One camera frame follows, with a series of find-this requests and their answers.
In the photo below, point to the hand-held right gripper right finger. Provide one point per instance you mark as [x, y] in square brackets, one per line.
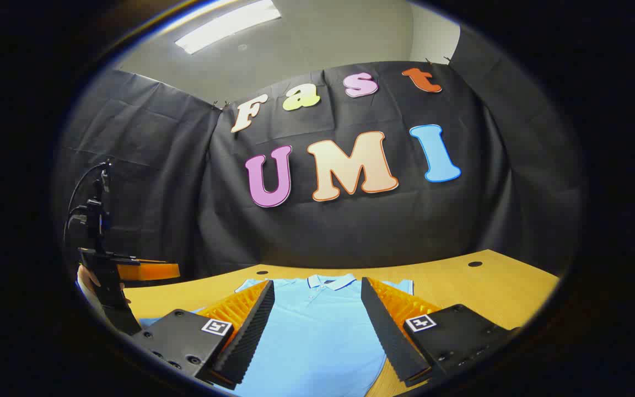
[389, 336]

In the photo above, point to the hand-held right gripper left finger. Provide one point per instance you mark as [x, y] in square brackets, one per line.
[251, 336]

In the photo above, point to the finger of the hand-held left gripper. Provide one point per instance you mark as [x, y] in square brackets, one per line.
[152, 271]

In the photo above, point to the light blue T-shirt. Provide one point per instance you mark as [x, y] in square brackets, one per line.
[317, 342]

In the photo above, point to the black backdrop cloth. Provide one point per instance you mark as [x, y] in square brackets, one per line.
[350, 231]

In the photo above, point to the ceiling light panel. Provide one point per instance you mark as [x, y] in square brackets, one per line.
[224, 27]

